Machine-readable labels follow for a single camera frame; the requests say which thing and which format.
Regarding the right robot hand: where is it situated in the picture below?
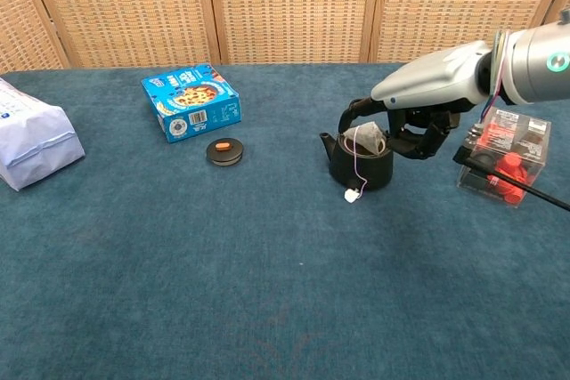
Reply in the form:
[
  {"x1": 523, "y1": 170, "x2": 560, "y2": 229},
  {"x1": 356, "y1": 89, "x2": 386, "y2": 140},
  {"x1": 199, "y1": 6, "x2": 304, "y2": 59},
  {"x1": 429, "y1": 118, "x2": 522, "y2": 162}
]
[{"x1": 338, "y1": 40, "x2": 493, "y2": 162}]

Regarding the grey pyramid tea bag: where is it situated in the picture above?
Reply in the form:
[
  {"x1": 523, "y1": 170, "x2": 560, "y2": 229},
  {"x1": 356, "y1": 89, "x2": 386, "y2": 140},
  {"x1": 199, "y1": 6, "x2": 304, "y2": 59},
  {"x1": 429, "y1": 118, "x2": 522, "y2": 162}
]
[{"x1": 342, "y1": 121, "x2": 389, "y2": 205}]

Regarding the clear box of capsules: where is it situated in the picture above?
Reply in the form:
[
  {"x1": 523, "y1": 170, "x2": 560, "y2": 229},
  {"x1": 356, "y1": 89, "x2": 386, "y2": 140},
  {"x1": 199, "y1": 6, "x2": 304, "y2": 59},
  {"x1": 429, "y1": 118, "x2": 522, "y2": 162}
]
[{"x1": 456, "y1": 106, "x2": 552, "y2": 209}]

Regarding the wicker folding screen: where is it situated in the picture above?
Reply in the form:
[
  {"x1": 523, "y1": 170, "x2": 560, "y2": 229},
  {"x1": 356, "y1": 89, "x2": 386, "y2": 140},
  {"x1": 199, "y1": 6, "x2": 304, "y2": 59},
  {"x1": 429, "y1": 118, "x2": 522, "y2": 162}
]
[{"x1": 0, "y1": 0, "x2": 570, "y2": 75}]

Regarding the black lid with orange knob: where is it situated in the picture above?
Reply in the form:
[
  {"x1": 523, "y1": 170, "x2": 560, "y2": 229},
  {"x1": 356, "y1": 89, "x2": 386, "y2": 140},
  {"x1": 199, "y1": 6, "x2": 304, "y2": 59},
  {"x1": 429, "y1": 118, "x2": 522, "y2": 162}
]
[{"x1": 205, "y1": 137, "x2": 245, "y2": 167}]

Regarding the blue cookie box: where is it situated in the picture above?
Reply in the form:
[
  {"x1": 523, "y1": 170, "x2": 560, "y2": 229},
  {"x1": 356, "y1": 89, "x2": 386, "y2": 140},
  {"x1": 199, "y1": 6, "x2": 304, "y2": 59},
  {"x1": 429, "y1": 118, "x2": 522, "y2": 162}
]
[{"x1": 141, "y1": 63, "x2": 243, "y2": 144}]

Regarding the blue table cloth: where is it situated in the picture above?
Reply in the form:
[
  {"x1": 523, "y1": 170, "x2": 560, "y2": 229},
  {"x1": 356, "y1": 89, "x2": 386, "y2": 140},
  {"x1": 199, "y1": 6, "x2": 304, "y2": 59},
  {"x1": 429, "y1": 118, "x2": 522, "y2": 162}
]
[{"x1": 0, "y1": 58, "x2": 570, "y2": 380}]

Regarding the pale lavender paper package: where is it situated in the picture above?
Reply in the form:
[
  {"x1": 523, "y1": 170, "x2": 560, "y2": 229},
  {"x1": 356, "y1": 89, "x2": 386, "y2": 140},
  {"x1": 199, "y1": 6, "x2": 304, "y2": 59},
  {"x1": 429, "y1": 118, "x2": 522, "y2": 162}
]
[{"x1": 0, "y1": 77, "x2": 86, "y2": 192}]

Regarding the black teapot with handle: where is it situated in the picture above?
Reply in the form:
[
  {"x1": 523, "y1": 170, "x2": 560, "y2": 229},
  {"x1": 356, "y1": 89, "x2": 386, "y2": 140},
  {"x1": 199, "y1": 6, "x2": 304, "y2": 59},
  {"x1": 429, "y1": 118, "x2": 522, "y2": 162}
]
[{"x1": 319, "y1": 106, "x2": 395, "y2": 192}]

